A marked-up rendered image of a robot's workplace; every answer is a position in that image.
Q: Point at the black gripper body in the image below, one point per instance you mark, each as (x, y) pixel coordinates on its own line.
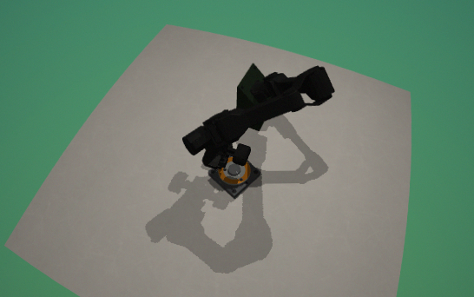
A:
(240, 155)

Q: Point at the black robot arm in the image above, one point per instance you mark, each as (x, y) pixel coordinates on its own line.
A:
(231, 125)

